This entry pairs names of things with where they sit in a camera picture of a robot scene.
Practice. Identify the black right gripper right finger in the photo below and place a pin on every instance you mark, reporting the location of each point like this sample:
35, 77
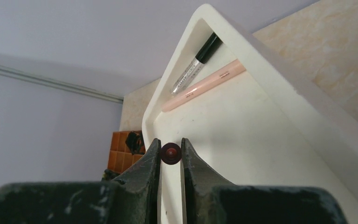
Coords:
209, 198

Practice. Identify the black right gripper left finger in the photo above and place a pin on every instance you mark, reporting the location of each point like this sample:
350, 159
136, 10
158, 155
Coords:
130, 198

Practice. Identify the maroon makeup pencil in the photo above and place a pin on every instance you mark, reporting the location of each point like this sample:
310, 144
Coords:
170, 153

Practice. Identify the white drawer organizer box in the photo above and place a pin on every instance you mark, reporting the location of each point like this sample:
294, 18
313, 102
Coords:
290, 119

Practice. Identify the pink makeup pencil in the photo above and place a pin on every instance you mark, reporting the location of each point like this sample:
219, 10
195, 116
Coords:
225, 73

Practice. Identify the clear glitter gloss tube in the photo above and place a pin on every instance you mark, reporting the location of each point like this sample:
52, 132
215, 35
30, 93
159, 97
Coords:
195, 66

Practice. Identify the wooden compartment tray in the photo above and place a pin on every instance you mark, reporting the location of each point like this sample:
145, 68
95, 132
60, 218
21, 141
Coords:
120, 157

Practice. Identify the black coiled band top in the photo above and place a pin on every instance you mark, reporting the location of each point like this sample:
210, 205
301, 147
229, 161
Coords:
135, 142

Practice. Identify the aluminium frame rail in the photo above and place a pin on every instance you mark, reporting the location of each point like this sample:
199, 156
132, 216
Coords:
60, 85

